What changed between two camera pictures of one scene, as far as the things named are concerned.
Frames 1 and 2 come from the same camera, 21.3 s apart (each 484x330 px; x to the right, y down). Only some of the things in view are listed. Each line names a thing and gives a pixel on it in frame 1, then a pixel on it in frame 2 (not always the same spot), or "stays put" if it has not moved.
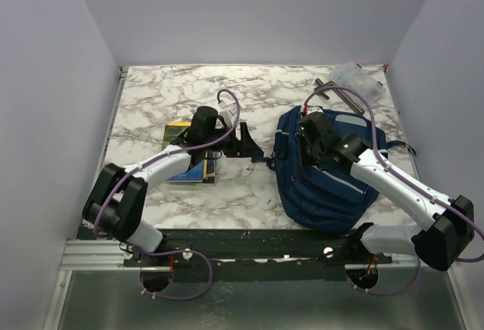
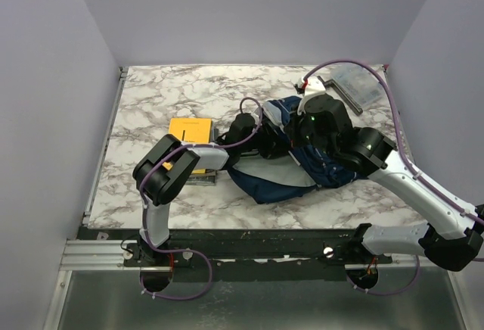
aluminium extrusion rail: (94, 255) stays put
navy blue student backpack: (321, 198) -> (296, 172)
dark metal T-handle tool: (328, 88) stays put
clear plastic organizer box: (354, 76) stays put
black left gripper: (244, 147) -> (274, 145)
